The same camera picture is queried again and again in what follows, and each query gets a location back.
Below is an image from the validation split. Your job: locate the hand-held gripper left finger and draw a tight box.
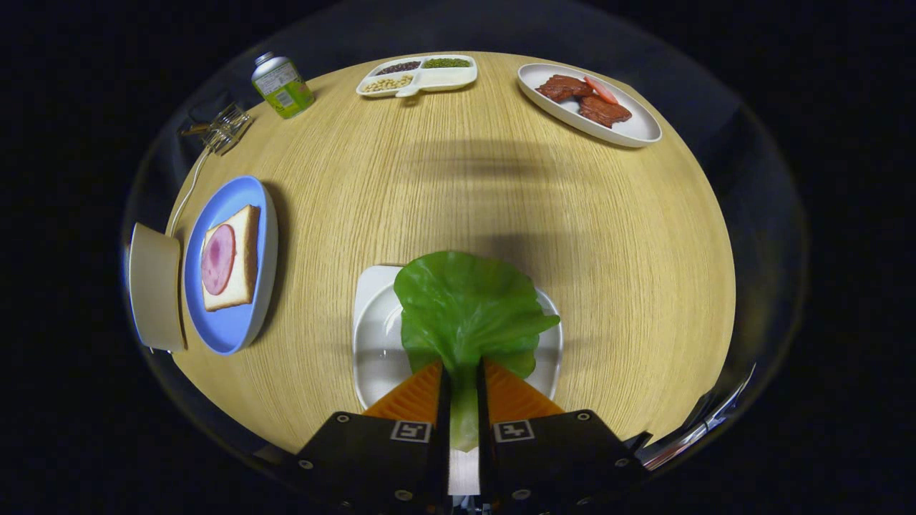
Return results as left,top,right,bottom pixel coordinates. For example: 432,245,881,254
283,360,453,515

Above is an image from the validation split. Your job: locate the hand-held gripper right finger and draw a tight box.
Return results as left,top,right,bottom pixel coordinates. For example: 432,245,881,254
476,358,653,515

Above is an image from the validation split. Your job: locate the green lettuce leaf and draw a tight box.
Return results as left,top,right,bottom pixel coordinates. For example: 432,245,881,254
393,250,561,453

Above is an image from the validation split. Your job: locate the white square plate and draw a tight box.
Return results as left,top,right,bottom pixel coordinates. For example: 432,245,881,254
351,265,564,496

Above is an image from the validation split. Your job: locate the blue round plate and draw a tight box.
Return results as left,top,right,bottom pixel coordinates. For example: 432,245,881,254
183,175,278,356

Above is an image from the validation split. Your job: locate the white bread slice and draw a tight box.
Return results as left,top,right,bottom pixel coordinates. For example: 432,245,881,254
201,205,260,313

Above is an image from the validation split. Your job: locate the pink ham slice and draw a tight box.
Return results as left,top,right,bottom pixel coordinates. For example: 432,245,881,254
201,224,237,296

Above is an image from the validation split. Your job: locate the beige toaster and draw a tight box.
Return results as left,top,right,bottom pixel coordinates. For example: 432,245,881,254
127,222,188,353

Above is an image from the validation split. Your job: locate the brown meat slice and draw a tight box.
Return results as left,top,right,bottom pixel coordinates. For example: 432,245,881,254
535,74,595,102
578,94,633,129

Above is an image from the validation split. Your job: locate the white oval plate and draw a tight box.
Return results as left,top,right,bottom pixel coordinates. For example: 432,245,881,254
517,63,663,149

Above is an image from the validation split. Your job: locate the white divided snack tray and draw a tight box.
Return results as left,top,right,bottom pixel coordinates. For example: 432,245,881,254
356,54,478,99

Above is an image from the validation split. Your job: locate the pile of yellow soybeans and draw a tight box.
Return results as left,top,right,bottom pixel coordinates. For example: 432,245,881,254
362,74,414,94

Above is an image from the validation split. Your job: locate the pink sausage piece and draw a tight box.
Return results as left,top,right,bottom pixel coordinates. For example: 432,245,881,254
584,75,618,105

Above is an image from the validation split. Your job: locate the green label metal bottle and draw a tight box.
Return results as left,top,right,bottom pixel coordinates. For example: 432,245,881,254
251,51,316,119

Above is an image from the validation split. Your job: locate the white power cable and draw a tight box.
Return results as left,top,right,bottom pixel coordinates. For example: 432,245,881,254
167,147,213,237

